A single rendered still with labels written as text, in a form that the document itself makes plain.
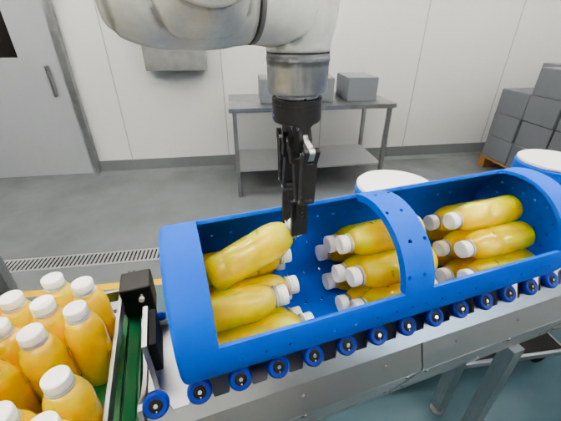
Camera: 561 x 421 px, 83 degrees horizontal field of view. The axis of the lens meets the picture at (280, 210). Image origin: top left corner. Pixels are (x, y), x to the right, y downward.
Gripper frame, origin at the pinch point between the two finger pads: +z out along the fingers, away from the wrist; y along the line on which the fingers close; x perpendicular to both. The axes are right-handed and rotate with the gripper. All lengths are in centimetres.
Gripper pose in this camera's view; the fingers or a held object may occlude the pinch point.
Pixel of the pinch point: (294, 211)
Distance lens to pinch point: 58.0
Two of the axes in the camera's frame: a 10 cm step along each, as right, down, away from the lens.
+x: -9.5, 1.6, -2.8
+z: 0.0, 8.7, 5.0
